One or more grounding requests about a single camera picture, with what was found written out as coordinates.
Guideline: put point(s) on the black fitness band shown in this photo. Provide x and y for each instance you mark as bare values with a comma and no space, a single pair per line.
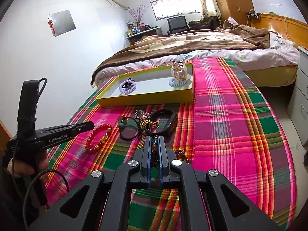
167,118

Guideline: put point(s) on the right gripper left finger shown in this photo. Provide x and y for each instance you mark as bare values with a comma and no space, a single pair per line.
101,201

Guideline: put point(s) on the silver wall panel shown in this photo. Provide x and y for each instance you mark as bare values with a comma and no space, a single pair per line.
60,23

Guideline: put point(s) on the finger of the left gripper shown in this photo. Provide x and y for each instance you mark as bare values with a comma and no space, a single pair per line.
82,127

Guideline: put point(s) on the grey drawer nightstand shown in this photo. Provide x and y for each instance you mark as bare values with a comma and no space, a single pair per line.
298,106

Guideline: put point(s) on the wooden wardrobe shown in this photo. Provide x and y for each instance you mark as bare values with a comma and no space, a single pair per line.
228,0

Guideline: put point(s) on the rose gold hair claw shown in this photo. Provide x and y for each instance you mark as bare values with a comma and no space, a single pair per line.
179,70

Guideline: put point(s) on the plaid pink tablecloth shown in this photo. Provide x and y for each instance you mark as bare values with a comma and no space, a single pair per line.
229,127

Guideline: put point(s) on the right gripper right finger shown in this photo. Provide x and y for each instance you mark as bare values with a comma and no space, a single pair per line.
208,200

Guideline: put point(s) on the wooden headboard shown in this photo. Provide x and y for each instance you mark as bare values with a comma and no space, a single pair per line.
289,28

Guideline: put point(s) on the yellow shallow tray box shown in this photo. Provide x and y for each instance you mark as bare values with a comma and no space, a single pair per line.
152,87

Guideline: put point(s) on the bed with brown blanket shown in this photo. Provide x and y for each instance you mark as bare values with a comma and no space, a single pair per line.
250,48

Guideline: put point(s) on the cluttered desk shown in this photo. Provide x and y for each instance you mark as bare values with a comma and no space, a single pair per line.
133,39

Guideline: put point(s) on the dried branch bouquet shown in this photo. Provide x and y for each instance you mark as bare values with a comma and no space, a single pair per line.
138,11

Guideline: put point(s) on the black office chair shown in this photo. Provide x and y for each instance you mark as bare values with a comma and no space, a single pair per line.
177,24

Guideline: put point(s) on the left hand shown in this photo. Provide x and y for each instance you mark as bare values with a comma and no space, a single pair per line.
23,169

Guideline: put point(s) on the black hair tie small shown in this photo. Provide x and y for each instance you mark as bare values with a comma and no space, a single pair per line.
130,83

